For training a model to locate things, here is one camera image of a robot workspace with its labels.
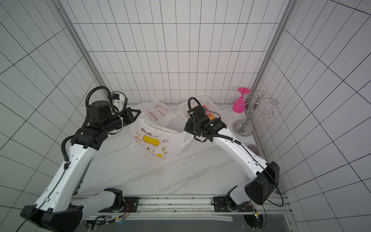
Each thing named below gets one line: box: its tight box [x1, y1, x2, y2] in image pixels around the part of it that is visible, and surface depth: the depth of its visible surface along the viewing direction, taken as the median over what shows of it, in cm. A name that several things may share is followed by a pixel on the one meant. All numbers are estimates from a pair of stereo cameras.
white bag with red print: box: [133, 98, 177, 128], surface depth 112 cm
